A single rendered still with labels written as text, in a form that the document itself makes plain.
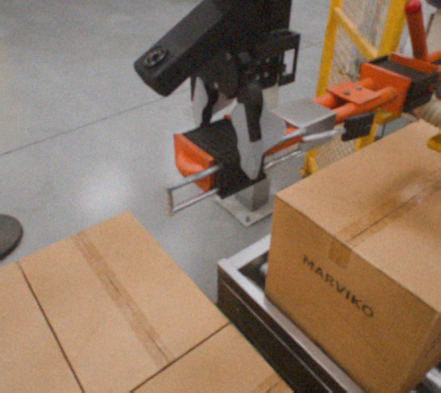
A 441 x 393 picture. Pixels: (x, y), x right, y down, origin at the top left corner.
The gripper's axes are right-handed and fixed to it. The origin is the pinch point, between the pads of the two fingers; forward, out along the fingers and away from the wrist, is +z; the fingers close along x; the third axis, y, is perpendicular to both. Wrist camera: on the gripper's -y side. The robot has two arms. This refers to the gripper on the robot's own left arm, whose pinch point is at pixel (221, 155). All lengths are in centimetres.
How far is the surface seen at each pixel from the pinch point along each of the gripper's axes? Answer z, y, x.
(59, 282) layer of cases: 73, -16, 61
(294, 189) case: 33, 34, 18
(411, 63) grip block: -1.9, 38.7, 1.1
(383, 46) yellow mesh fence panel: 21, 100, 45
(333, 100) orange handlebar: -0.1, 21.4, 1.8
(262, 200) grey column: 122, 100, 96
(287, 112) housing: -1.3, 11.8, 1.4
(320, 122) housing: -0.9, 14.0, -2.4
